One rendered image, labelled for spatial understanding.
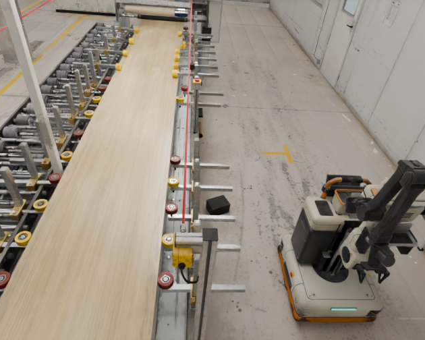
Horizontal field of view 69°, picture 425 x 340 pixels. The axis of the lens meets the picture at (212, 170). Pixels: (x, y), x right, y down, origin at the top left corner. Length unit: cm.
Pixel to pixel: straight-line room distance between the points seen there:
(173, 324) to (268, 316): 100
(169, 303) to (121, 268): 37
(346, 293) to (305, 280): 29
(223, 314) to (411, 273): 175
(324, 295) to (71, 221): 179
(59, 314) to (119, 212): 63
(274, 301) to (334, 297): 47
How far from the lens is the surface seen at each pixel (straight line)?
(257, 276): 282
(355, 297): 265
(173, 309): 191
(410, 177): 144
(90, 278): 174
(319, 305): 251
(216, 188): 219
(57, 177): 232
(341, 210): 230
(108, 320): 161
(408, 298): 324
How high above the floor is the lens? 233
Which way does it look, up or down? 39 degrees down
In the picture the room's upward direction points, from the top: 6 degrees clockwise
